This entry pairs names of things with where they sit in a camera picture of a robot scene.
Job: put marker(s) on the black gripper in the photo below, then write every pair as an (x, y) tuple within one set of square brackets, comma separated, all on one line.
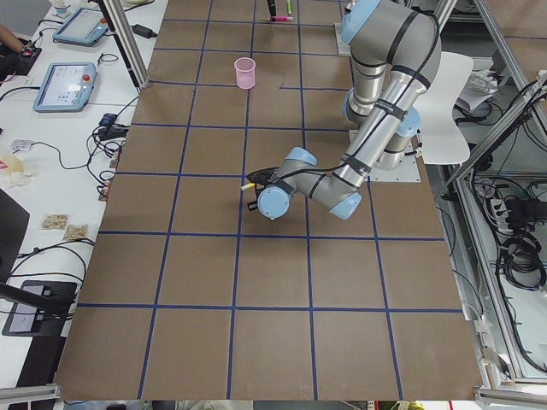
[(253, 201)]

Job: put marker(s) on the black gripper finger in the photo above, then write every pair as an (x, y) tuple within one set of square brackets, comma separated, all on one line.
[(272, 8)]

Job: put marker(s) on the pink marker pen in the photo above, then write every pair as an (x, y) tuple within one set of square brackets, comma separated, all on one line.
[(281, 18)]

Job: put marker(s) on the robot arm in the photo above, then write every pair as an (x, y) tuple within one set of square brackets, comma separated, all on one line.
[(396, 53)]

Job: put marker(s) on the pink mesh cup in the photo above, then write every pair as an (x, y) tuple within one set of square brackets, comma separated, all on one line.
[(245, 69)]

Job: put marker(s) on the black power adapter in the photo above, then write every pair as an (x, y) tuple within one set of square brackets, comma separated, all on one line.
[(143, 31)]

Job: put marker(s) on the snack bag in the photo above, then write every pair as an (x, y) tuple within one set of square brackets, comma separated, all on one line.
[(54, 222), (76, 231)]

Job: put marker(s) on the far teach pendant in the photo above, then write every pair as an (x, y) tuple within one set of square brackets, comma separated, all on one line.
[(84, 27)]

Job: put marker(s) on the teach pendant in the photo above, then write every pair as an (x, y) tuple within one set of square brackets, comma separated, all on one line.
[(84, 27), (67, 87)]

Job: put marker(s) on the white chair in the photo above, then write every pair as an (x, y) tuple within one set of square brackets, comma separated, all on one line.
[(442, 141)]

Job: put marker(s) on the near teach pendant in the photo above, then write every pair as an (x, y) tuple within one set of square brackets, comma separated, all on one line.
[(67, 87)]

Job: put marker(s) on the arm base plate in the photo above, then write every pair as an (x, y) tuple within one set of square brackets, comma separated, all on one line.
[(342, 47), (397, 162)]

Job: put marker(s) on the aluminium frame post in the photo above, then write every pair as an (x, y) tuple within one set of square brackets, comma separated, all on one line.
[(118, 24)]

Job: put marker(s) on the aluminium frame rail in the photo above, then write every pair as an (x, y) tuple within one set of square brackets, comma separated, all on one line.
[(498, 198)]

